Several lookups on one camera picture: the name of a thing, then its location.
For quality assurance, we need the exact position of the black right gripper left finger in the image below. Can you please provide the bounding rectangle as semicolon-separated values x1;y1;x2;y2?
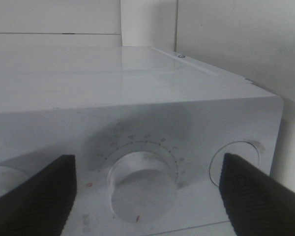
0;155;76;236

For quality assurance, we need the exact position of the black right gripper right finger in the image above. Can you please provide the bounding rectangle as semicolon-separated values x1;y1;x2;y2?
219;153;295;236

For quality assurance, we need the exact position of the round white door button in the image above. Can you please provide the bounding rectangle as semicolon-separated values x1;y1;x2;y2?
209;141;260;187

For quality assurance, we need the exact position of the white timer knob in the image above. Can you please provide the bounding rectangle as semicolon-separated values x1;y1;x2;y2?
107;151;177;223

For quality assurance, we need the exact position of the white microwave oven body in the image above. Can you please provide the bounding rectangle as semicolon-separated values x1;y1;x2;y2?
0;46;284;236

